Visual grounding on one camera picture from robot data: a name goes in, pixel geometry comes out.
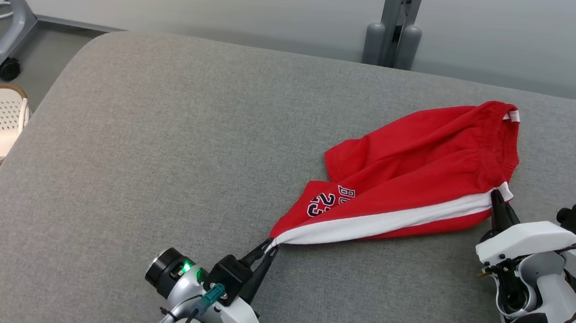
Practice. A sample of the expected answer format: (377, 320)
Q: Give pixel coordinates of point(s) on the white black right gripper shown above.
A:
(526, 239)

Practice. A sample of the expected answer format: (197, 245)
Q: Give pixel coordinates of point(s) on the red shorts with white stripes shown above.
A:
(419, 165)

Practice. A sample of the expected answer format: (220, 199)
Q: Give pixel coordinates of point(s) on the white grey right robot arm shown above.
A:
(557, 302)

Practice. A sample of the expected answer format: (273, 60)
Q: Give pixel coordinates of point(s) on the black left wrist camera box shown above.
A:
(226, 276)

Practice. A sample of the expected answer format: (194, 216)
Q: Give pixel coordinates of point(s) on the grey metal partition post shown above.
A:
(394, 17)

